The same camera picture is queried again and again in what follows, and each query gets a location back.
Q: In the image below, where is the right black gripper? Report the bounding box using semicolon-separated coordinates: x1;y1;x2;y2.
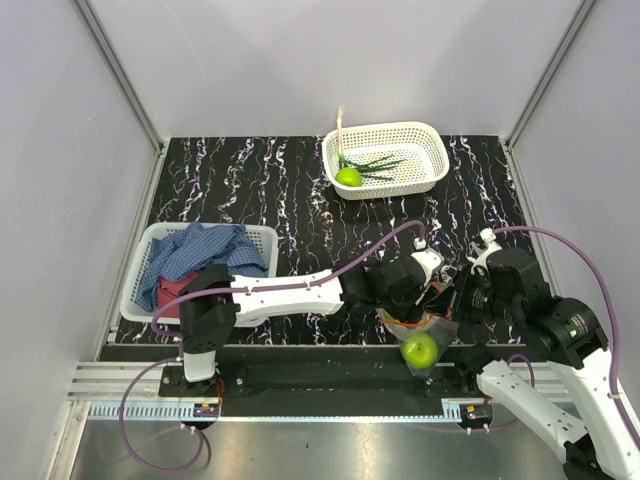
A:
422;262;520;325

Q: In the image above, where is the clear zip top bag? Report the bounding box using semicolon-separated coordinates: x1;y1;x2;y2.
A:
376;282;459;379

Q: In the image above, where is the fake green apple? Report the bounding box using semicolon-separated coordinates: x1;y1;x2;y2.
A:
335;167;362;187
401;333;439;369

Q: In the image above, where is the fake green onion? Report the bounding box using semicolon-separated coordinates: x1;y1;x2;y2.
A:
335;105;409;181

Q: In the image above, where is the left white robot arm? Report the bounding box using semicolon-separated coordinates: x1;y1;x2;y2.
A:
178;249;443;396

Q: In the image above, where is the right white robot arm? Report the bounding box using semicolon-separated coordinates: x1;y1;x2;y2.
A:
450;248;639;479

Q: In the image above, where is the white perforated plastic basket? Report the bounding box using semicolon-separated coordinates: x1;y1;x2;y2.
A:
321;121;449;200

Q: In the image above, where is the white laundry basket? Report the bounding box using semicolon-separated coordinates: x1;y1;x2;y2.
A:
120;222;278;323

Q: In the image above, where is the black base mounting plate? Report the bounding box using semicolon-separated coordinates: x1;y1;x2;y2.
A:
159;346;483;420

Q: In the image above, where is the blue checkered cloth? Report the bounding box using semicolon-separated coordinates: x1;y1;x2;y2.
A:
135;222;268;312

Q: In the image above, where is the dark red cloth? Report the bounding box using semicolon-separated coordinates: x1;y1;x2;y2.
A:
156;272;199;310

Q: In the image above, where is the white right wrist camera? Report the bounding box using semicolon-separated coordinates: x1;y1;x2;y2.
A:
467;228;502;276

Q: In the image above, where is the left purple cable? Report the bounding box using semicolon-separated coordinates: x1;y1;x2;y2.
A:
118;219;429;472

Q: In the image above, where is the purple cable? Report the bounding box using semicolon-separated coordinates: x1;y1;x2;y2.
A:
492;225;640;451
118;219;429;472

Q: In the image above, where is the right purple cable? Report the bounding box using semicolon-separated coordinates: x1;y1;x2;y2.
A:
492;225;640;451

